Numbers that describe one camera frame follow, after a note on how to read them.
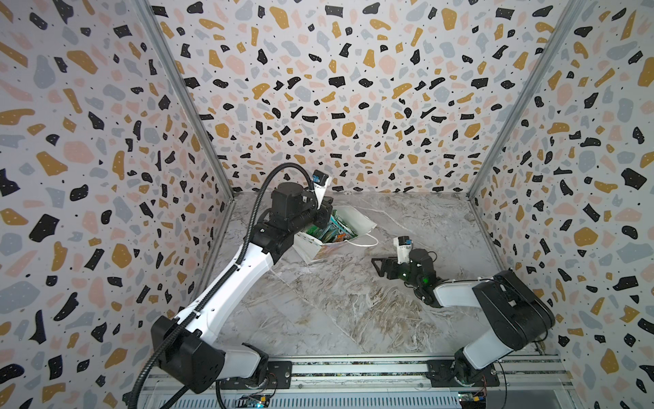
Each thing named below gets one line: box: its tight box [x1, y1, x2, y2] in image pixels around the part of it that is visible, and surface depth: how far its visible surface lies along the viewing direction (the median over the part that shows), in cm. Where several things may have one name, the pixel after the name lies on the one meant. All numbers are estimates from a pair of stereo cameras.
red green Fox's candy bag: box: [327, 208, 359, 242], surface depth 95 cm
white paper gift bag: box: [292, 204, 379, 264], surface depth 92 cm
